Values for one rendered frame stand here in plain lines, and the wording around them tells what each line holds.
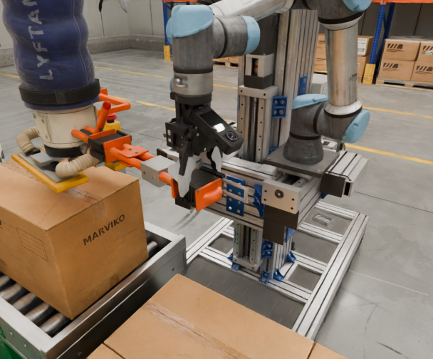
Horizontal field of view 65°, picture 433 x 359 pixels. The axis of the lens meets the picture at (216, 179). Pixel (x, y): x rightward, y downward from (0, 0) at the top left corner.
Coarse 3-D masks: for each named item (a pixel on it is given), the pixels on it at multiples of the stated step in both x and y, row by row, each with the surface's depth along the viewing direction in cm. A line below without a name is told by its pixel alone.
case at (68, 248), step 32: (64, 160) 148; (0, 192) 124; (32, 192) 124; (64, 192) 124; (96, 192) 124; (128, 192) 130; (0, 224) 123; (32, 224) 108; (64, 224) 109; (96, 224) 121; (128, 224) 135; (0, 256) 137; (32, 256) 118; (64, 256) 112; (96, 256) 125; (128, 256) 140; (32, 288) 132; (64, 288) 116; (96, 288) 129
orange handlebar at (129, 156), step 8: (104, 96) 139; (120, 104) 132; (128, 104) 129; (112, 112) 125; (88, 128) 105; (80, 136) 101; (112, 152) 91; (120, 152) 88; (128, 152) 88; (136, 152) 88; (144, 152) 88; (128, 160) 86; (136, 160) 85; (144, 160) 89; (160, 176) 79; (168, 176) 78; (208, 192) 71; (216, 192) 71; (208, 200) 71
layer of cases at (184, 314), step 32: (160, 288) 137; (192, 288) 137; (128, 320) 123; (160, 320) 123; (192, 320) 123; (224, 320) 123; (256, 320) 123; (96, 352) 112; (128, 352) 112; (160, 352) 112; (192, 352) 112; (224, 352) 112; (256, 352) 112; (288, 352) 112; (320, 352) 112
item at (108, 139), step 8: (88, 136) 94; (96, 136) 96; (104, 136) 97; (112, 136) 97; (120, 136) 97; (128, 136) 94; (88, 144) 94; (96, 144) 91; (104, 144) 90; (112, 144) 91; (120, 144) 93; (128, 144) 95; (96, 152) 93; (104, 152) 92; (104, 160) 92; (112, 160) 93
